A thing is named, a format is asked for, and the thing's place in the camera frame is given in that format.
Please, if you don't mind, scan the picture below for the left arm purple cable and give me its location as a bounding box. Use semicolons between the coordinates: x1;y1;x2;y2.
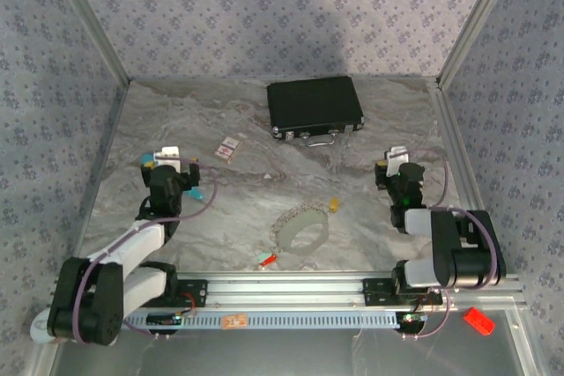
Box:
72;155;219;346

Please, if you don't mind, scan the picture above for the orange label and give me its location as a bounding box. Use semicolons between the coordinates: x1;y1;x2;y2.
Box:
220;313;249;331

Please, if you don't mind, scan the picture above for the aluminium frame post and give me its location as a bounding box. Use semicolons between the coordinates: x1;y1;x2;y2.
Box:
434;0;524;89
43;0;132;84

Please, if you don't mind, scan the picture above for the aluminium side rail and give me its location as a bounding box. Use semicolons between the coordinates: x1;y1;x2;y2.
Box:
65;79;131;274
427;78;530;311

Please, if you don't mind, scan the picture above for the left circuit board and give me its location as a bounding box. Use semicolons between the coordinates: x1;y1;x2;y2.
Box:
145;311;184;335

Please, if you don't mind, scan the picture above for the right circuit board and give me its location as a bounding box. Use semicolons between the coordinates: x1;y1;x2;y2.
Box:
397;310;430;335

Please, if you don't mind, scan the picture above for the slotted cable duct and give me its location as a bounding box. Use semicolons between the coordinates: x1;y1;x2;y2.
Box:
121;311;401;332

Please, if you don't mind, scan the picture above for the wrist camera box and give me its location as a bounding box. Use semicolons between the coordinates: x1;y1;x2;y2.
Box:
385;145;412;178
153;146;182;173

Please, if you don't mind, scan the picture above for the black briefcase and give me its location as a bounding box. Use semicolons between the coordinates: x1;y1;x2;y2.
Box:
265;75;366;149

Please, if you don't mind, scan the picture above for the small matchbox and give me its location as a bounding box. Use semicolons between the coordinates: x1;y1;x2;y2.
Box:
213;135;244;166

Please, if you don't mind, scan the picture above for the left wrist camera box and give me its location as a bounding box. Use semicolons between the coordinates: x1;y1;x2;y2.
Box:
153;146;182;173

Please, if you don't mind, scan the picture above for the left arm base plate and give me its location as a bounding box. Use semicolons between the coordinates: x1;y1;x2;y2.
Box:
169;278;210;309

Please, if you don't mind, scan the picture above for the circuit board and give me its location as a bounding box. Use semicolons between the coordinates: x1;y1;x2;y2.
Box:
397;310;430;335
145;311;184;335

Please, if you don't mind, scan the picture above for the aluminium mounting rail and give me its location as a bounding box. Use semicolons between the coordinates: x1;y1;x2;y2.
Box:
122;273;529;312

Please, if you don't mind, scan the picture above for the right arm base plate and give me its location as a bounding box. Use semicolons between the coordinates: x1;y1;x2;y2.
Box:
361;277;444;308

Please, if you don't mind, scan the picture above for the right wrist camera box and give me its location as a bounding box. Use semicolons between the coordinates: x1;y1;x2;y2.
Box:
385;145;412;178

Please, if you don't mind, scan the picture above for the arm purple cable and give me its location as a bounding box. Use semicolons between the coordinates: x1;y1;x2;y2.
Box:
72;155;219;346
403;148;503;341

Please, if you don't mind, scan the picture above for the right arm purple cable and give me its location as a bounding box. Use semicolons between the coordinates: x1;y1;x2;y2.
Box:
403;148;503;341

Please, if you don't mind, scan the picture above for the white tape roll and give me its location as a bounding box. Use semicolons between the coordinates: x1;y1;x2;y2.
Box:
29;310;61;346

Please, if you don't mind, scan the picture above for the red plastic block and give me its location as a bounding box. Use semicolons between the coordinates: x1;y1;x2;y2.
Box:
462;306;497;337

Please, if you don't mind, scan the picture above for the teal cylindrical tube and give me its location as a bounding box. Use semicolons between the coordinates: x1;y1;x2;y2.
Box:
141;152;204;202

